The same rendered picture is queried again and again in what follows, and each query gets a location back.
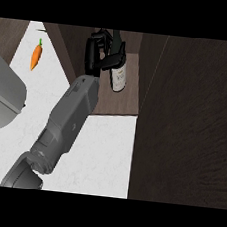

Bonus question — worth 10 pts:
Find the orange carrot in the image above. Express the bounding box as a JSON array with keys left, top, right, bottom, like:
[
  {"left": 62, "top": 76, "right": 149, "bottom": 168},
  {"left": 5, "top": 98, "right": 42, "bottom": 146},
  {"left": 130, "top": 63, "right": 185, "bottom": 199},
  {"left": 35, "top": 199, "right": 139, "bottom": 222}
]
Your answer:
[{"left": 29, "top": 38, "right": 44, "bottom": 73}]

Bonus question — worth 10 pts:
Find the brown wooden panel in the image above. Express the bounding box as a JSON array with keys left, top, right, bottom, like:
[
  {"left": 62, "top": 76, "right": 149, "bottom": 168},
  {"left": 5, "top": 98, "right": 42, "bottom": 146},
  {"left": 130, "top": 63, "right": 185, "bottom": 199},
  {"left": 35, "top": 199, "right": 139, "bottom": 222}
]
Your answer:
[{"left": 0, "top": 16, "right": 31, "bottom": 67}]

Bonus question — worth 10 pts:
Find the dark brown cabinet door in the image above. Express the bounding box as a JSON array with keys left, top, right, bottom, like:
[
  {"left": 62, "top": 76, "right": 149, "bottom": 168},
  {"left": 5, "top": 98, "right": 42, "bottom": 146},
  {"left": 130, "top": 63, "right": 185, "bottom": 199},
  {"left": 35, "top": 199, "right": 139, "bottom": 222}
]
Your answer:
[{"left": 126, "top": 32, "right": 227, "bottom": 211}]

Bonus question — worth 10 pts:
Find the dark wine bottle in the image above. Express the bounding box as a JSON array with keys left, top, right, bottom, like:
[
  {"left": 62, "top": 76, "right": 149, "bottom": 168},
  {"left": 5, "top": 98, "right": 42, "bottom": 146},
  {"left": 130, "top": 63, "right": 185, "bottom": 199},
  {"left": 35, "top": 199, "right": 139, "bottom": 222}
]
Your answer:
[{"left": 105, "top": 28, "right": 133, "bottom": 94}]

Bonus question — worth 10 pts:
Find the grey rounded appliance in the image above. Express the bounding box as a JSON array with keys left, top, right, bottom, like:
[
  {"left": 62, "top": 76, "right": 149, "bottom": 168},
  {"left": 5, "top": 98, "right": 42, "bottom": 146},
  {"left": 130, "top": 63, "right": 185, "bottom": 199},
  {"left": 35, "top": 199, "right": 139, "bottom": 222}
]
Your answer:
[{"left": 0, "top": 49, "right": 32, "bottom": 133}]

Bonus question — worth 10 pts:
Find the brown wooden cabinet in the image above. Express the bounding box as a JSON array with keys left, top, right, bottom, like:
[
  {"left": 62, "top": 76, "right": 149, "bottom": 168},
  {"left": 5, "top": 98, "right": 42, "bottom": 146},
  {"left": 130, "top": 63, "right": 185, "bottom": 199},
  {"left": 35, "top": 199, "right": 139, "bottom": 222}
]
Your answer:
[{"left": 35, "top": 21, "right": 170, "bottom": 124}]

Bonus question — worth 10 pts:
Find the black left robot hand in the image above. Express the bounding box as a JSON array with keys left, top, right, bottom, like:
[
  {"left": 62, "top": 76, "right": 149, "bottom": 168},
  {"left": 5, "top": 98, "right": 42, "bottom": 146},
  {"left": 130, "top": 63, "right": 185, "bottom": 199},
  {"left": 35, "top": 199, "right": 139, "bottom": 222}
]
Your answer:
[{"left": 82, "top": 27, "right": 130, "bottom": 82}]

